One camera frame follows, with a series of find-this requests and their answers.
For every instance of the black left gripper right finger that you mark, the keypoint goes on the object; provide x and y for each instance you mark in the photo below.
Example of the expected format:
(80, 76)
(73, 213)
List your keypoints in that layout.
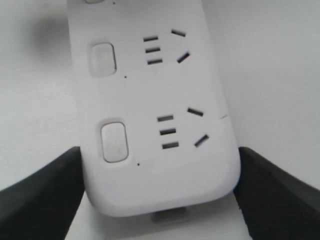
(274, 204)

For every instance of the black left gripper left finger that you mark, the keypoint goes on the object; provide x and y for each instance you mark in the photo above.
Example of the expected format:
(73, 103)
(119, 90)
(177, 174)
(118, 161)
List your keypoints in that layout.
(43, 205)

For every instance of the white five-outlet power strip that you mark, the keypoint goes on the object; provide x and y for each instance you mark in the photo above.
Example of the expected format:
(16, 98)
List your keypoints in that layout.
(154, 128)

